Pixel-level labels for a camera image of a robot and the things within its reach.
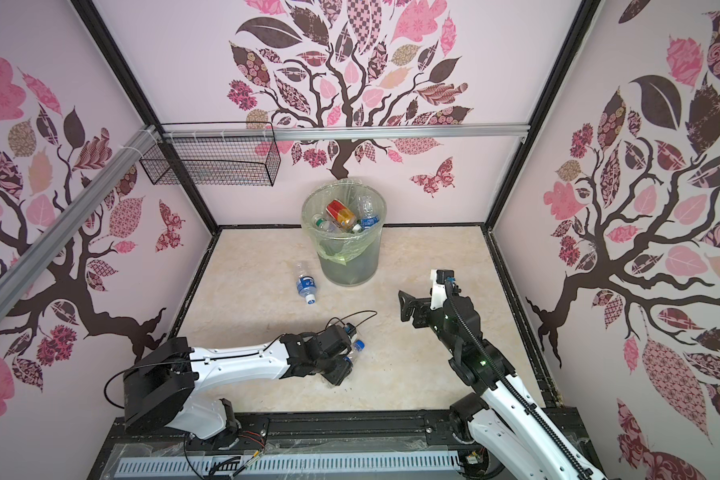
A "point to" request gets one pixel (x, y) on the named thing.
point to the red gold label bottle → (341, 215)
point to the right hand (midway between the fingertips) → (417, 289)
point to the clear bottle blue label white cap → (368, 219)
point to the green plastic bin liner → (342, 246)
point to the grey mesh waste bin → (362, 271)
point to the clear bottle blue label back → (306, 285)
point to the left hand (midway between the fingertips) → (340, 369)
